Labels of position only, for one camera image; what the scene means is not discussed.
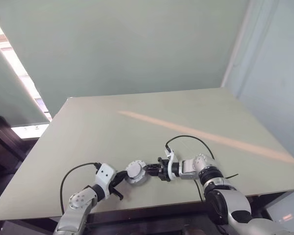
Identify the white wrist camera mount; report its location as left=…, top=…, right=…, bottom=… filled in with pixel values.
left=164, top=148, right=179, bottom=182
left=95, top=163, right=117, bottom=199

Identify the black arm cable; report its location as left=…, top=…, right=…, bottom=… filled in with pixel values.
left=164, top=135, right=239, bottom=203
left=59, top=162, right=102, bottom=217

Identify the dark wooden cabinet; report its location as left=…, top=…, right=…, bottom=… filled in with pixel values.
left=0, top=114, right=27, bottom=172

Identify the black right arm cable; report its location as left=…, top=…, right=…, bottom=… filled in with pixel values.
left=164, top=135, right=239, bottom=203

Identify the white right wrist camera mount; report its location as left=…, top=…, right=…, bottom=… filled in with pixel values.
left=164, top=148, right=179, bottom=182

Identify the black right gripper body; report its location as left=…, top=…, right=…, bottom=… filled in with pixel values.
left=157, top=157, right=172, bottom=182

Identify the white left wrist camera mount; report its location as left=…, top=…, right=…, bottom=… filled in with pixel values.
left=95, top=163, right=117, bottom=199

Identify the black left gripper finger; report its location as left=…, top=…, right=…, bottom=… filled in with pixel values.
left=117, top=170, right=129, bottom=184
left=111, top=187, right=124, bottom=200

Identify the dark table frame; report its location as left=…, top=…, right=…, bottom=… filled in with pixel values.
left=0, top=189, right=291, bottom=235

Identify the frosted glass partition panel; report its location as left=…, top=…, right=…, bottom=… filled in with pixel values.
left=0, top=36, right=49, bottom=128

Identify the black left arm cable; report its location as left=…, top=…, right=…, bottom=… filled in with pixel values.
left=59, top=162, right=102, bottom=217

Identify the white box with screen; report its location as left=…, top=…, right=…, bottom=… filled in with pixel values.
left=263, top=190, right=294, bottom=227

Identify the motor housing with copper windings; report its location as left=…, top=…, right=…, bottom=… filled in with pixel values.
left=123, top=159, right=148, bottom=185

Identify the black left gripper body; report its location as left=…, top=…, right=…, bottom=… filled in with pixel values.
left=108, top=172, right=122, bottom=194

